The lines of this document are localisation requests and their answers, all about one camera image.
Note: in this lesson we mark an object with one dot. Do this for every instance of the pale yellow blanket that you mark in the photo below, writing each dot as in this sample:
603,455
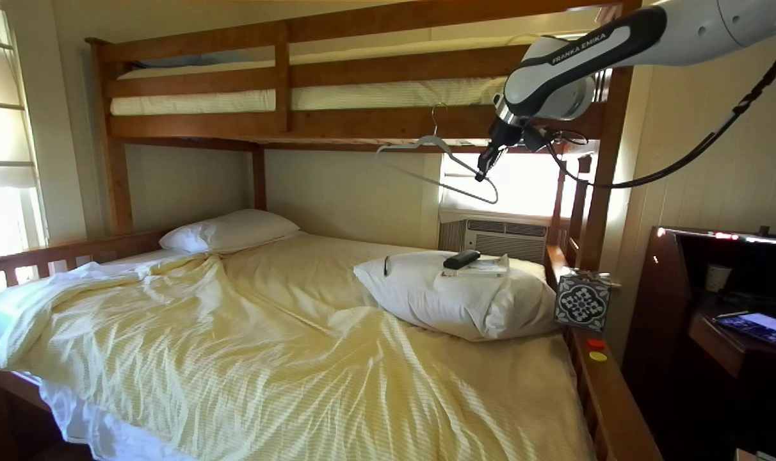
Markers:
274,359

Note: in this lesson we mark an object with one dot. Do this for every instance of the window with white blind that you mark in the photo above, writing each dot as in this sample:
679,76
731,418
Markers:
5,154

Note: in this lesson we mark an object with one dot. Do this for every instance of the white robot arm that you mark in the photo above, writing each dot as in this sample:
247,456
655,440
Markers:
643,39

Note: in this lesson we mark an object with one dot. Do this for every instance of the yellow round sticker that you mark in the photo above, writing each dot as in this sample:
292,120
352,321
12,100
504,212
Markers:
597,356

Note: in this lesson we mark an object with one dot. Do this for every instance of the patterned black white fabric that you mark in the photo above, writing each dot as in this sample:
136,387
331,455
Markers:
583,301

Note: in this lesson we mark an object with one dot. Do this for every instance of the white air conditioner unit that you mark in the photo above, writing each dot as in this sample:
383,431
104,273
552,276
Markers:
498,237

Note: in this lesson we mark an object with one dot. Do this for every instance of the bright bare window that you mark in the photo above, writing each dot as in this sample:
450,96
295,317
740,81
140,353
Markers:
524,182

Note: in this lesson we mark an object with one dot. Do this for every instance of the dark wooden desk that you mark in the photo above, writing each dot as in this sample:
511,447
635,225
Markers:
658,341

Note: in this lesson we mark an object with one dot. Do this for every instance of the plump white pillow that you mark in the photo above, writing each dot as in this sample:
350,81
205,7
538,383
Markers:
455,298

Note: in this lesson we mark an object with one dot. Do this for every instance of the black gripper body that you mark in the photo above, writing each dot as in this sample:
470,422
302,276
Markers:
505,139

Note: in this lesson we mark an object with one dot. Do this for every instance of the bunk mattress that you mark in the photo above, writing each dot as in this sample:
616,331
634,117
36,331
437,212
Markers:
363,93

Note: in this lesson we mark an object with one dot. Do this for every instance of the flat white pillow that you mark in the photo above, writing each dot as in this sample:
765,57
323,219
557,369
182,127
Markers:
228,232

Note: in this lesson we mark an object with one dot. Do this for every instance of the wooden bunk bed frame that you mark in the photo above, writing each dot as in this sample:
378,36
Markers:
607,411

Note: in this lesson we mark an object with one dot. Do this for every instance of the white bed sheet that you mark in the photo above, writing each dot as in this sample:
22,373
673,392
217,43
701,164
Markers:
107,426

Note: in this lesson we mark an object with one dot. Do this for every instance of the black remote control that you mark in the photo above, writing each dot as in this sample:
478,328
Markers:
463,260

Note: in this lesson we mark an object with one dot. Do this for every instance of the red round sticker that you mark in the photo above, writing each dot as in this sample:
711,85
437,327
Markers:
594,345

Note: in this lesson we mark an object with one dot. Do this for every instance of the blue screen tablet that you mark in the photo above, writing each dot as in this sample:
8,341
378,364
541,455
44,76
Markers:
758,327

